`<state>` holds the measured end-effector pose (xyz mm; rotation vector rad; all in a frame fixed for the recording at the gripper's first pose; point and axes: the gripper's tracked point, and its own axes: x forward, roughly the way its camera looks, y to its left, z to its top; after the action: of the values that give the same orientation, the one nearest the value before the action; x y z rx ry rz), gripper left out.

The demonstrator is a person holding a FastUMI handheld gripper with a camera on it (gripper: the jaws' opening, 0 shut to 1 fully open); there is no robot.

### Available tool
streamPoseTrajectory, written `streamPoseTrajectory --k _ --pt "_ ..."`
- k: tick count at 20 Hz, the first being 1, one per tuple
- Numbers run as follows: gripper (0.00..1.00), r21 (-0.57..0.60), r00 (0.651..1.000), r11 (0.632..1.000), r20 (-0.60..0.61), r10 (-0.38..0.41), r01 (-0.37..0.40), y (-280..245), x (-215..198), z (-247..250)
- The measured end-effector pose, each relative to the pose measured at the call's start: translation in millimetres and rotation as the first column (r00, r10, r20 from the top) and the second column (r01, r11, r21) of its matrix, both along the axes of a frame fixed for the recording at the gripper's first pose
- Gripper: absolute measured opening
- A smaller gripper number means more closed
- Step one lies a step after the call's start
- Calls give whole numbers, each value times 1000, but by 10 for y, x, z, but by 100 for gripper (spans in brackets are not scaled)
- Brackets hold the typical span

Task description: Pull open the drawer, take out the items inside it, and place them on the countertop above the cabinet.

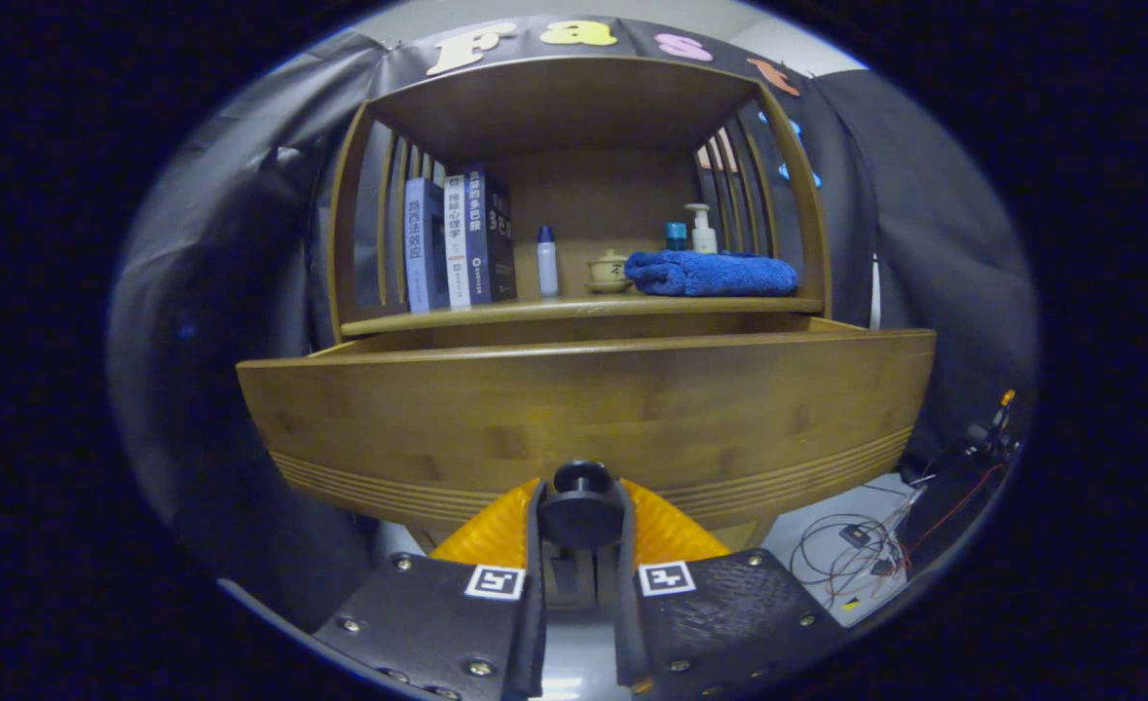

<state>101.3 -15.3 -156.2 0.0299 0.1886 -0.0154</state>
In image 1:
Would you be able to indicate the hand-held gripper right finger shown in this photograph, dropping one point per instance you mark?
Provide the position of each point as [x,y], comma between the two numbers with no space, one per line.
[626,633]

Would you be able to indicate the white pump bottle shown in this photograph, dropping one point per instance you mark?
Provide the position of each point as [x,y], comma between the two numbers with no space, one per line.
[702,237]

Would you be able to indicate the teal bottle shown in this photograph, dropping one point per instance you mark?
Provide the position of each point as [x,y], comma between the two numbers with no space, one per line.
[676,237]

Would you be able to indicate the dark navy book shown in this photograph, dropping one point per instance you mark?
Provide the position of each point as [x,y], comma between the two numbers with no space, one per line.
[481,234]

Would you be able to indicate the white bottle with blue cap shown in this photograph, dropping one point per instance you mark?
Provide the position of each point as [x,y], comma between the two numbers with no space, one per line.
[547,268]

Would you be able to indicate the light blue book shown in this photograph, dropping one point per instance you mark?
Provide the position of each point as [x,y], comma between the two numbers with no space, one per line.
[418,253]

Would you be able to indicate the blue folded towel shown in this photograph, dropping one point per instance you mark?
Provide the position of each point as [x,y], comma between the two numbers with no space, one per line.
[710,275]

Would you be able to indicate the beige lidded tea cup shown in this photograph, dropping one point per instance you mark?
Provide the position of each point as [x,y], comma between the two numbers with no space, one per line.
[610,271]

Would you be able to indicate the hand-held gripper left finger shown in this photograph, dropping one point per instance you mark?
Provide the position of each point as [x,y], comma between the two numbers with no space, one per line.
[536,633]

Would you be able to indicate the white book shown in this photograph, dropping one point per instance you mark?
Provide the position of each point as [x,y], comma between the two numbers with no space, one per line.
[455,253]

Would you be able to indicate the wooden cabinet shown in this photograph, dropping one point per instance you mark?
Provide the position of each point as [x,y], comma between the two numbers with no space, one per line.
[574,107]

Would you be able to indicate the wooden countertop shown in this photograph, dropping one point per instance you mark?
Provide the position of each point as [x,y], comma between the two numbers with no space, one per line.
[574,304]

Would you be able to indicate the black round drawer knob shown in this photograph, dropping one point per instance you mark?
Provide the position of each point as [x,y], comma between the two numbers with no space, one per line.
[581,516]

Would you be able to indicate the small black box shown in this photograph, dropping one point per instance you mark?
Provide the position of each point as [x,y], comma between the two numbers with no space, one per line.
[854,534]

